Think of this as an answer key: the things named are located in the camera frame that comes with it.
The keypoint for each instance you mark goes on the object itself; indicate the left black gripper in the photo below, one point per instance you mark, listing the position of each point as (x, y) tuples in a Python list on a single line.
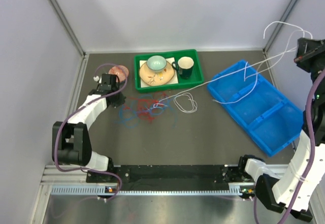
[(120, 101)]

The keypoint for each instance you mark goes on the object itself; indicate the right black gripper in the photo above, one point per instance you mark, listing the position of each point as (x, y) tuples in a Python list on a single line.
[(305, 49)]

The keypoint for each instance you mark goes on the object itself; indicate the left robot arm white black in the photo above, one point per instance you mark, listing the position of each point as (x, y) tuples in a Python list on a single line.
[(71, 143)]

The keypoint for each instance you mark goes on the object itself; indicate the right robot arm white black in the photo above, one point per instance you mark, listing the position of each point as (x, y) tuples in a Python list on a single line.
[(291, 193)]

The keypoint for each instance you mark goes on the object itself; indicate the red patterned small bowl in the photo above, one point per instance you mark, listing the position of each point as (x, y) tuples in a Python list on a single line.
[(121, 72)]

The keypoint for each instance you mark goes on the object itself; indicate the peach ceramic plate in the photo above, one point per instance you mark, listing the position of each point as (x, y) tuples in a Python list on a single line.
[(152, 78)]

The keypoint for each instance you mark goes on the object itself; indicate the light blue ceramic bowl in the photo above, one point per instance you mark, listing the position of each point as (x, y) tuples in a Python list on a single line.
[(156, 63)]

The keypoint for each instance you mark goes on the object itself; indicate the blue plastic divided bin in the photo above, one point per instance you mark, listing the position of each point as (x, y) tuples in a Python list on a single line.
[(270, 119)]

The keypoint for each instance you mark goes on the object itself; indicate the dark green mug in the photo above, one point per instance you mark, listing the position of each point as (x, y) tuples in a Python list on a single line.
[(184, 67)]

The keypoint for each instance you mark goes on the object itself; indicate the green plastic tray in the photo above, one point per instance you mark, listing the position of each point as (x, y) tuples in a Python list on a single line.
[(196, 78)]

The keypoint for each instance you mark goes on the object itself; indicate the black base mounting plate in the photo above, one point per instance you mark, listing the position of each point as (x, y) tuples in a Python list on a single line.
[(178, 177)]

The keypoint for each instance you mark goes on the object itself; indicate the grey slotted cable duct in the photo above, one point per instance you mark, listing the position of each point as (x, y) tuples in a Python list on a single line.
[(108, 191)]

